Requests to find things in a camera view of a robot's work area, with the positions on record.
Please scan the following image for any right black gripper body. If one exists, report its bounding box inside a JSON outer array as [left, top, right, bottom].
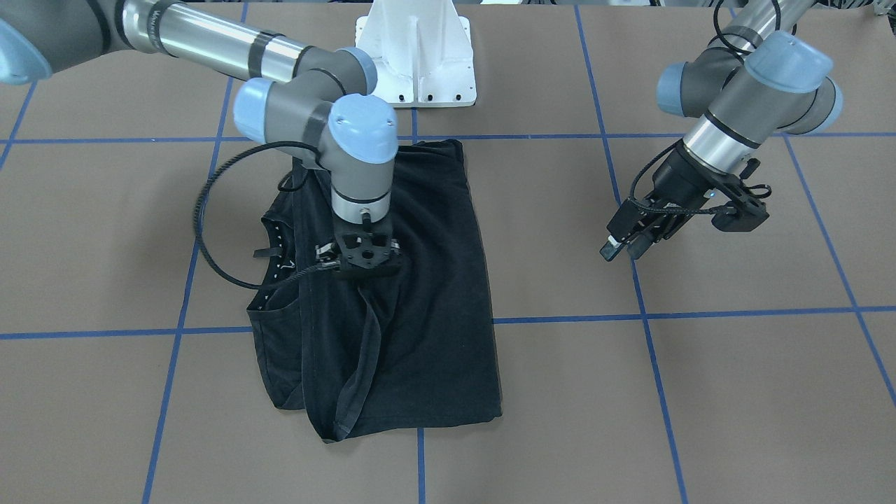
[[316, 219, 404, 280]]

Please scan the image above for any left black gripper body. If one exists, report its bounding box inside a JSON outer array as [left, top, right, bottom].
[[626, 140, 771, 242]]

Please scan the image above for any black graphic t-shirt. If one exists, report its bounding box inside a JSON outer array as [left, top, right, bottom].
[[246, 139, 502, 442]]

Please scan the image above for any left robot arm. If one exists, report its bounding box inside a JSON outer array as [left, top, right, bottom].
[[601, 1, 844, 261]]

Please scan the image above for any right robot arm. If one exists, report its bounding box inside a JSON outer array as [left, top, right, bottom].
[[1, 1, 401, 279]]

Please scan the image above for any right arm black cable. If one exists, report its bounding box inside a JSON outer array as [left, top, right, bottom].
[[193, 140, 340, 291]]

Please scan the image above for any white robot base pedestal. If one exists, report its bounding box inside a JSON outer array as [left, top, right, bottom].
[[355, 1, 477, 108]]

